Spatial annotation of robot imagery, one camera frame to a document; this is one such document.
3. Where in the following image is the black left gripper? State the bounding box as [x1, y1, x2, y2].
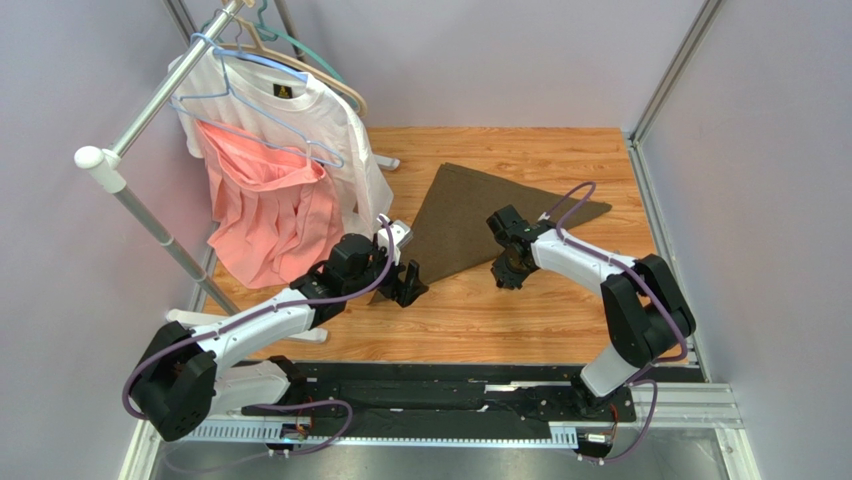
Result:
[344, 234, 429, 308]

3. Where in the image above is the olive brown cloth napkin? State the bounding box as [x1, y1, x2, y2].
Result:
[402, 163, 578, 285]

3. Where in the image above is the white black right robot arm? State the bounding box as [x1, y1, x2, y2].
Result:
[487, 205, 696, 418]

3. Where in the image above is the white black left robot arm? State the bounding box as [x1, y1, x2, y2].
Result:
[122, 222, 428, 441]

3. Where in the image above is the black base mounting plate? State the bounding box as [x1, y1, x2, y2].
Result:
[226, 362, 637, 441]

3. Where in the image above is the pink pleated skirt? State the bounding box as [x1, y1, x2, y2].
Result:
[196, 122, 344, 289]

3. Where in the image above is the white t-shirt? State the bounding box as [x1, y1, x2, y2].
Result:
[173, 50, 394, 237]

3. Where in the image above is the wooden clothes hanger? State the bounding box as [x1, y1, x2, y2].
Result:
[217, 16, 368, 117]

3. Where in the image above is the teal clothes hanger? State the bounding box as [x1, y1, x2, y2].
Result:
[222, 1, 369, 118]

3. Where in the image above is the white clothes rack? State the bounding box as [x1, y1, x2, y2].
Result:
[73, 0, 402, 345]

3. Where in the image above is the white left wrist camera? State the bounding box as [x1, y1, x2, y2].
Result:
[376, 214, 413, 264]

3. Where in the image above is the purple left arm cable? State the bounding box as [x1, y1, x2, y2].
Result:
[121, 213, 401, 458]

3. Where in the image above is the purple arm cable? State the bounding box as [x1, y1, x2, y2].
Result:
[121, 213, 401, 458]
[537, 180, 690, 465]

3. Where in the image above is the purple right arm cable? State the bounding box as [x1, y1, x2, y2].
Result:
[537, 180, 690, 465]

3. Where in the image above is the aluminium frame rail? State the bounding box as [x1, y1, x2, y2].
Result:
[116, 0, 763, 480]

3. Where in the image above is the blue wire hanger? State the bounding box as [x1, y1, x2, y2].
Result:
[168, 32, 345, 169]

